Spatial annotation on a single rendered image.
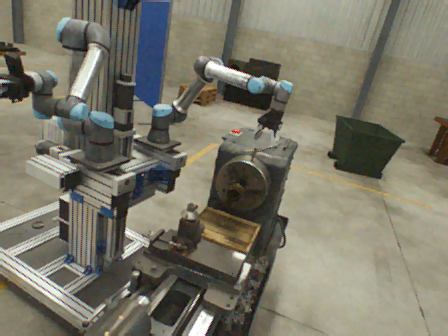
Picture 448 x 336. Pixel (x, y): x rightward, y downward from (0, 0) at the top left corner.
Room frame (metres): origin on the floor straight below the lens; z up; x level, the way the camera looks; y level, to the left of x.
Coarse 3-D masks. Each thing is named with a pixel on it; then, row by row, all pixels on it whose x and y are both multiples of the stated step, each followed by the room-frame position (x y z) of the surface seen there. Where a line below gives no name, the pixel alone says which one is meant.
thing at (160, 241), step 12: (156, 240) 1.22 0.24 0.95; (168, 240) 1.21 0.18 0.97; (204, 240) 1.27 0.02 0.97; (156, 252) 1.16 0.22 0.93; (168, 252) 1.14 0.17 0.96; (192, 252) 1.16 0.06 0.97; (204, 252) 1.18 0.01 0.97; (228, 252) 1.21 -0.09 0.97; (192, 264) 1.11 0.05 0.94; (204, 264) 1.10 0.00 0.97; (216, 264) 1.11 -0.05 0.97; (228, 264) 1.13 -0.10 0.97; (240, 264) 1.15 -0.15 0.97; (216, 276) 1.08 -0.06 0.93; (228, 276) 1.07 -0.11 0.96
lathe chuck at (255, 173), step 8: (232, 160) 1.77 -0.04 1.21; (240, 160) 1.73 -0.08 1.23; (248, 160) 1.75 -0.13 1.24; (256, 160) 1.79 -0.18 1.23; (224, 168) 1.75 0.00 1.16; (240, 168) 1.72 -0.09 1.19; (248, 168) 1.71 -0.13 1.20; (256, 168) 1.70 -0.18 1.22; (264, 168) 1.76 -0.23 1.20; (224, 176) 1.75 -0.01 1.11; (240, 176) 1.72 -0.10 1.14; (248, 176) 1.71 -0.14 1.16; (256, 176) 1.70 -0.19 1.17; (264, 176) 1.69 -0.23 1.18; (216, 184) 1.75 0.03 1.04; (224, 184) 1.74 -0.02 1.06; (248, 184) 1.70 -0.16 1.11; (256, 184) 1.69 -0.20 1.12; (264, 184) 1.68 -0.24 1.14; (224, 192) 1.74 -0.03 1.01; (224, 200) 1.74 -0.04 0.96; (240, 200) 1.71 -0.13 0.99; (248, 200) 1.70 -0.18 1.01; (256, 200) 1.69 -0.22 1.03; (240, 208) 1.71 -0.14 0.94; (248, 208) 1.70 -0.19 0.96
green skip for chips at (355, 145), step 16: (336, 128) 6.74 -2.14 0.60; (352, 128) 6.83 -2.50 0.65; (368, 128) 6.83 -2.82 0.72; (384, 128) 6.49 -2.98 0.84; (336, 144) 6.49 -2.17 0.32; (352, 144) 5.66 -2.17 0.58; (368, 144) 5.63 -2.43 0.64; (384, 144) 5.61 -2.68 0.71; (400, 144) 5.58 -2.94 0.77; (352, 160) 5.72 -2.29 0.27; (368, 160) 5.69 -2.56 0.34; (384, 160) 5.67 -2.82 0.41; (368, 176) 5.79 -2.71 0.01
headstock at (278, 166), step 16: (240, 128) 2.39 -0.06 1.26; (224, 144) 1.94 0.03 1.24; (240, 144) 1.97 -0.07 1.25; (256, 144) 2.05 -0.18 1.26; (288, 144) 2.22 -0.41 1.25; (224, 160) 1.91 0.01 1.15; (272, 160) 1.85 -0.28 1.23; (288, 160) 1.89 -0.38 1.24; (272, 176) 1.83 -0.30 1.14; (272, 192) 1.82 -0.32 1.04; (256, 208) 1.84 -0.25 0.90; (272, 208) 1.82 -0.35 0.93
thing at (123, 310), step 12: (108, 300) 0.65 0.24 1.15; (120, 300) 0.67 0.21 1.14; (132, 300) 0.67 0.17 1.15; (144, 300) 0.71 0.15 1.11; (96, 312) 0.61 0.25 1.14; (108, 312) 0.62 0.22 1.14; (120, 312) 0.62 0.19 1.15; (132, 312) 0.63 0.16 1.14; (144, 312) 0.65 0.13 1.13; (84, 324) 0.57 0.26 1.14; (96, 324) 0.58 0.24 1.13; (108, 324) 0.58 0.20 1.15; (120, 324) 0.59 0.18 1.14; (132, 324) 0.60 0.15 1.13; (144, 324) 0.63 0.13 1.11
